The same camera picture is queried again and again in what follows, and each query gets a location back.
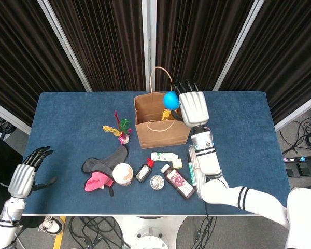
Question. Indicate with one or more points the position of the dark juice bottle grape label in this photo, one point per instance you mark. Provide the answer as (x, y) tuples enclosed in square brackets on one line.
[(178, 181)]

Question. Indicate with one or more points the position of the black pleated curtain panel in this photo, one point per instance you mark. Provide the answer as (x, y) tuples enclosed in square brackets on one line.
[(287, 52), (197, 39), (20, 52), (106, 39)]

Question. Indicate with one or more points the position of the white partition frame post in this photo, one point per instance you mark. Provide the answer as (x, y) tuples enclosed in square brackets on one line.
[(298, 114), (65, 44), (148, 39), (7, 115), (239, 44)]

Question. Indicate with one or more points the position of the blue fabric covered table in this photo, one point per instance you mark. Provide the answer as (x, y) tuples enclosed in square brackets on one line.
[(67, 109)]

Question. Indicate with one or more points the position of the brown paper shopping bag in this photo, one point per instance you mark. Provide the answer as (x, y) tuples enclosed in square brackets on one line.
[(160, 137)]

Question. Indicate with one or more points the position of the green marker pen black cap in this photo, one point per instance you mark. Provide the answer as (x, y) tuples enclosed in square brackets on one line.
[(192, 173)]

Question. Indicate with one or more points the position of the white and green tube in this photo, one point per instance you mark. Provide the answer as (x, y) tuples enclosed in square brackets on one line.
[(163, 156)]

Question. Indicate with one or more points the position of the colourful feather shuttlecock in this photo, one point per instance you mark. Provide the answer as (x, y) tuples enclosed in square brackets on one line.
[(123, 129)]

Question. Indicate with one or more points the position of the pink and grey cloth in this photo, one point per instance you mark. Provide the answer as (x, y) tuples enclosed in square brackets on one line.
[(103, 162)]

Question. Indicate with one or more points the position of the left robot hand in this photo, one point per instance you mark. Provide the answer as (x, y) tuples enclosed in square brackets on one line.
[(20, 180)]

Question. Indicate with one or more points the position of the black ink bottle red cap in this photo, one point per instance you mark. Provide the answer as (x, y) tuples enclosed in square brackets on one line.
[(143, 172)]

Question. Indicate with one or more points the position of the yellow sponge block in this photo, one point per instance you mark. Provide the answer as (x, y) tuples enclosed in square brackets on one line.
[(177, 163)]

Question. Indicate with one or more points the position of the blue ball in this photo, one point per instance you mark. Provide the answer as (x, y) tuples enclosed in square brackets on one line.
[(171, 100)]

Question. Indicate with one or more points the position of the bundle of transparent straws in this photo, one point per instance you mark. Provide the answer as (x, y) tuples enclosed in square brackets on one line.
[(197, 176)]

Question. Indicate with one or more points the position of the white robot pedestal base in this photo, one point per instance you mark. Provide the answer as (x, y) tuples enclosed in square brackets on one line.
[(147, 233)]

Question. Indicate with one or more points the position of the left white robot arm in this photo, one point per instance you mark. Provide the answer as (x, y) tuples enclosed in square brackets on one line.
[(5, 228)]

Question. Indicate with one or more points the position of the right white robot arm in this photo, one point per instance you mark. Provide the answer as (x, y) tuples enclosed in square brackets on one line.
[(207, 160)]

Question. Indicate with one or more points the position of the clear jar of rubber bands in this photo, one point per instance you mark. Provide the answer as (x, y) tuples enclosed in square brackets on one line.
[(123, 174)]

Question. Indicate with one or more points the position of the gold foil package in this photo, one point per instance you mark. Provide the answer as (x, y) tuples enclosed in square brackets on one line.
[(168, 115)]

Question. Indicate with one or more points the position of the black foot pedal unit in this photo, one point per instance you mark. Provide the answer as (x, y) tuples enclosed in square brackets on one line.
[(303, 168)]

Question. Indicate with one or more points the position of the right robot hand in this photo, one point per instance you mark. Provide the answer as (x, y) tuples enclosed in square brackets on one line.
[(194, 109)]

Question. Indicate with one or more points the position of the white sneaker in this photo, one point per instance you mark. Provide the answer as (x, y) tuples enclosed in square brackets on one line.
[(51, 225)]

